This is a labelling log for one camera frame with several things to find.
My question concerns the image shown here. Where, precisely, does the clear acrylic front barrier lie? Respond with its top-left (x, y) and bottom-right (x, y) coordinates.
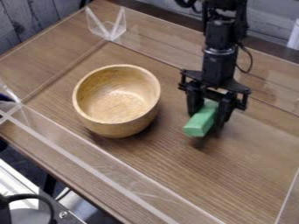
top-left (0, 87), bottom-right (226, 224)

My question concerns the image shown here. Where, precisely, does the black table leg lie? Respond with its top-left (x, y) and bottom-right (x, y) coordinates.
top-left (43, 174), bottom-right (58, 196)

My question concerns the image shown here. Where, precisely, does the green rectangular block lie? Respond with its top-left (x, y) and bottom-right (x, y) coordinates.
top-left (183, 100), bottom-right (219, 137)

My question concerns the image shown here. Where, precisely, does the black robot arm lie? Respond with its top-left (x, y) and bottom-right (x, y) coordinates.
top-left (179, 0), bottom-right (254, 128)

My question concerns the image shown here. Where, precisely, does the white post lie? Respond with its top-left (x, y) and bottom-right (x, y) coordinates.
top-left (288, 18), bottom-right (299, 50)

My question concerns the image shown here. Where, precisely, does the brown wooden bowl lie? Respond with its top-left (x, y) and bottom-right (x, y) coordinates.
top-left (73, 64), bottom-right (162, 138)

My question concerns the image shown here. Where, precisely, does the clear acrylic corner bracket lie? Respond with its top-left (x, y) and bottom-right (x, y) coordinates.
top-left (86, 7), bottom-right (127, 41)

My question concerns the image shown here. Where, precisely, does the grey metal bracket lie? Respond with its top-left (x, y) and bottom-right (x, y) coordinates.
top-left (38, 191), bottom-right (87, 224)

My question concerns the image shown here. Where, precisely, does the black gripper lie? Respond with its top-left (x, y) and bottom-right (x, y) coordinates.
top-left (179, 49), bottom-right (251, 129)

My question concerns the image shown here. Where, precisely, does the black cable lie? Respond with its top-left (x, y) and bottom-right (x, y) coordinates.
top-left (0, 193), bottom-right (59, 224)

